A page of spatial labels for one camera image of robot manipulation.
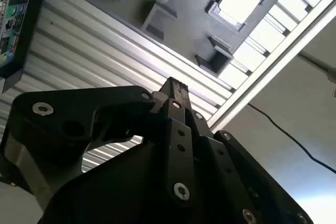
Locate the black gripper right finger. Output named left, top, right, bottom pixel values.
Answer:
left=181, top=81, right=314, bottom=224

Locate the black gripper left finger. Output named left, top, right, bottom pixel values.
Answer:
left=0, top=76, right=197, bottom=208

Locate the silver square CPU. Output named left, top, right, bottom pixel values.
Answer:
left=217, top=0, right=264, bottom=25

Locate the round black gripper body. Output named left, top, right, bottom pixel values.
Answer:
left=36, top=141, right=242, bottom=224

